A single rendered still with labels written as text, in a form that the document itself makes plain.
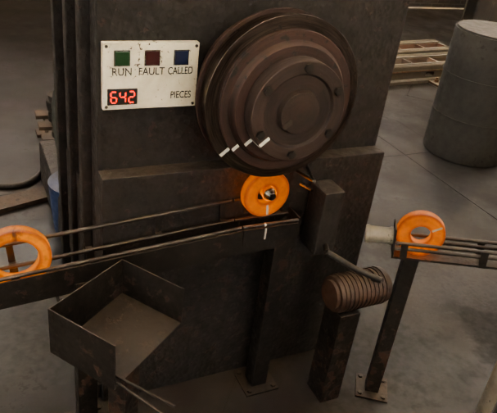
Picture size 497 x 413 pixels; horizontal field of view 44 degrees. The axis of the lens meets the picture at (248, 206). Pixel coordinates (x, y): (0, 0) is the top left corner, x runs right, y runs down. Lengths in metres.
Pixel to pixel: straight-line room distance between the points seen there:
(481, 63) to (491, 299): 1.73
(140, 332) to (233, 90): 0.67
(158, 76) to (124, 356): 0.73
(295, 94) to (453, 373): 1.46
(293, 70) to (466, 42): 2.83
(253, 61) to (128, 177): 0.48
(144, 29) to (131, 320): 0.76
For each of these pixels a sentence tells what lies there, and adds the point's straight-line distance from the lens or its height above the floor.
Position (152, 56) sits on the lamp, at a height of 1.21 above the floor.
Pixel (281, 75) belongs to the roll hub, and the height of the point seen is 1.22.
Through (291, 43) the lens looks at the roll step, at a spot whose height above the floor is 1.28.
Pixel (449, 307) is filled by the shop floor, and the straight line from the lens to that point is 2.99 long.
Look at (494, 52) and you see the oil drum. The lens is 4.26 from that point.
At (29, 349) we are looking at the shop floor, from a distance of 2.48.
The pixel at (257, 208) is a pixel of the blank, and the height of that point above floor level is 0.76.
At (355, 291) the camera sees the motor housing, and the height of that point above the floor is 0.51.
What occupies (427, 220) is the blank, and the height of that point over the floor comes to 0.76.
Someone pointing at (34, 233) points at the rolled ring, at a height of 0.78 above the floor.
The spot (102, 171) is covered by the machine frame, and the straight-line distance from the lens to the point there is 1.76.
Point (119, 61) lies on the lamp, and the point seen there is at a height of 1.19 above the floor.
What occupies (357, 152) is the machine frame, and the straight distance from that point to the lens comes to 2.07.
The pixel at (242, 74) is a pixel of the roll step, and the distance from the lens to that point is 1.59.
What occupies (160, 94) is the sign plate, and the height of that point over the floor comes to 1.10.
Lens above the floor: 1.68
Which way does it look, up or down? 30 degrees down
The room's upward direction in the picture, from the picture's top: 8 degrees clockwise
